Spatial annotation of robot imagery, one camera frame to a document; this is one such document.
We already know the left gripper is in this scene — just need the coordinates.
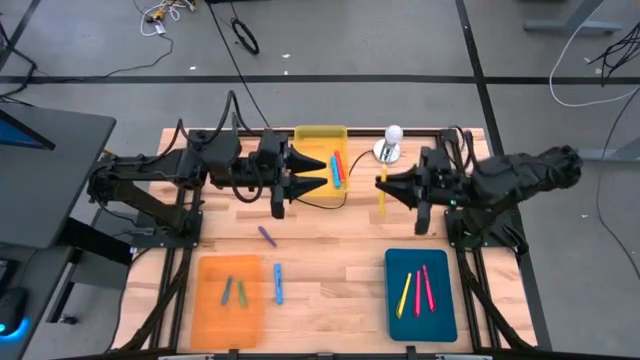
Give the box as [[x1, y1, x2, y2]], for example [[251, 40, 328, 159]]
[[226, 130, 329, 220]]

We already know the teal plastic bin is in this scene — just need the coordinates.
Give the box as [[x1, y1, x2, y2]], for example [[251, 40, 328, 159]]
[[383, 248, 459, 343]]

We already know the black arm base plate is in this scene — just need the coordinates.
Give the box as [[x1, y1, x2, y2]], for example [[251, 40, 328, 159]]
[[444, 207, 527, 250], [132, 209, 204, 249]]

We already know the thin black floor cable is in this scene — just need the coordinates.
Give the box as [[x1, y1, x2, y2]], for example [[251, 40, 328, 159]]
[[596, 87, 640, 281]]

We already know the dark desk with mouse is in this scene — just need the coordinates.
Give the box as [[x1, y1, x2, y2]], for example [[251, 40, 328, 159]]
[[0, 243, 76, 360]]

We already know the translucent yellow plastic bin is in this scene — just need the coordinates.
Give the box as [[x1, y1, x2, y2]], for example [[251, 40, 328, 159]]
[[292, 124, 351, 198]]

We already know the dark grey desk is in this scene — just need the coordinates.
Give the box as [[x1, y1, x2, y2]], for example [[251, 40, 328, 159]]
[[0, 102, 118, 250]]

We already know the white floor cable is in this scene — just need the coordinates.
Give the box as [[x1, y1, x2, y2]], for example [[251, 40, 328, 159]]
[[548, 0, 640, 109]]

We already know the coiled black cable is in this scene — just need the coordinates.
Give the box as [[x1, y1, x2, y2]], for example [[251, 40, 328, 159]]
[[230, 17, 261, 56]]

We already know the monitor with blue screen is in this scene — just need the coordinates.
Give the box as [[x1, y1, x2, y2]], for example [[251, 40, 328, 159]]
[[0, 108, 57, 151]]

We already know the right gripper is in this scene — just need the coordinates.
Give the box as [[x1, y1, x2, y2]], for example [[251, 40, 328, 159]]
[[375, 146, 474, 237]]

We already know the orange-red highlighter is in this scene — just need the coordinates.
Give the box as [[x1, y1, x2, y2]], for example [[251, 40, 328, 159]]
[[333, 149, 348, 183]]

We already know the black desk leg frame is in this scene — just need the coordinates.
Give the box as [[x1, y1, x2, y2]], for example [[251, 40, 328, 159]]
[[47, 207, 135, 326]]

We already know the black cable bundle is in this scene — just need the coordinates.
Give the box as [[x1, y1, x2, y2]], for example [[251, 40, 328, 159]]
[[588, 29, 640, 87]]

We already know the grey table foot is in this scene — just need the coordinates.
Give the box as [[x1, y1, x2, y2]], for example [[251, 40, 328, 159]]
[[523, 0, 625, 36], [563, 137, 640, 164]]

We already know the blue Sharpie highlighter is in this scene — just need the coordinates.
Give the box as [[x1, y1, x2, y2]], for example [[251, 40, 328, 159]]
[[328, 154, 342, 190], [273, 263, 285, 306]]

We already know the purple highlighter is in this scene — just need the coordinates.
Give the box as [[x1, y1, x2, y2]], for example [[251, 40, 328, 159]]
[[257, 225, 278, 249]]

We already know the white cable bundle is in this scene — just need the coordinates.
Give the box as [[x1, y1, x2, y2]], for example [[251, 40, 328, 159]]
[[132, 0, 199, 37]]

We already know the long black floor cable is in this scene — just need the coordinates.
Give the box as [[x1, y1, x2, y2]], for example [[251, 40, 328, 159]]
[[206, 0, 271, 129]]

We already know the white bulb chrome lamp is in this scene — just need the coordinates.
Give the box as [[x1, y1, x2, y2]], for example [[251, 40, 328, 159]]
[[372, 124, 405, 166]]

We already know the slim yellow highlighter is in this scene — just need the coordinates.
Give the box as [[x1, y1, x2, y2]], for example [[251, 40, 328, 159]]
[[378, 163, 389, 218], [395, 271, 413, 320]]

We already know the black aluminium table frame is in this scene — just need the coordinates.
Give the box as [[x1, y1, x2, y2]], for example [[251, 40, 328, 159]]
[[113, 112, 536, 360]]

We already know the translucent orange plastic tray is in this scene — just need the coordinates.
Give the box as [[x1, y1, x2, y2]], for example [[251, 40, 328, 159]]
[[189, 253, 265, 351]]

